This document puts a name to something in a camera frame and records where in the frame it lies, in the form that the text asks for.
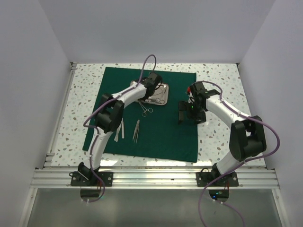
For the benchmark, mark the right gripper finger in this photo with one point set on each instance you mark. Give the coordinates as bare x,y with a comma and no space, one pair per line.
184,106
181,116

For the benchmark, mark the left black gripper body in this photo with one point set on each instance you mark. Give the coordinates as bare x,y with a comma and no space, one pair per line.
143,98

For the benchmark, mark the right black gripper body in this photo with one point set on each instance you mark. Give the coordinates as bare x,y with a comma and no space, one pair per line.
195,113

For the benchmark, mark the steel instrument tray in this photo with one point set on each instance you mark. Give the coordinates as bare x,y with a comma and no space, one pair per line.
163,86

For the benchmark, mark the steel hemostat clamp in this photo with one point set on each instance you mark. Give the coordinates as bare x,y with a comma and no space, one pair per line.
145,109

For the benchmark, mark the green surgical cloth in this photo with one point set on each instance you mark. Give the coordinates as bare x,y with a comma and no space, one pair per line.
160,136

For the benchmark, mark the pointed steel tweezers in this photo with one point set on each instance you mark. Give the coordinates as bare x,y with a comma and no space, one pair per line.
136,132

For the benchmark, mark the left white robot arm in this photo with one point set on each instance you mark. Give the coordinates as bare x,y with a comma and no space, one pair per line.
108,118

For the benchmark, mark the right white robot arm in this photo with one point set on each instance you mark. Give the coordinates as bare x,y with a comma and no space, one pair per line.
247,136

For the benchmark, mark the steel surgical scissors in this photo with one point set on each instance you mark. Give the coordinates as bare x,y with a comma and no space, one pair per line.
158,98

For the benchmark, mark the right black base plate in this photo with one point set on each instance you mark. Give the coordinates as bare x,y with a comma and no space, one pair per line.
204,178

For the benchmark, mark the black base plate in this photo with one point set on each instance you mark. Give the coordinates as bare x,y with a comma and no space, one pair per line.
204,178
104,178

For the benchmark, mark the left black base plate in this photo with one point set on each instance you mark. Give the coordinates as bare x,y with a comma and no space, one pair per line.
104,178

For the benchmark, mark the aluminium mounting rail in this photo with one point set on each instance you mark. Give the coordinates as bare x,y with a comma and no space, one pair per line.
155,178

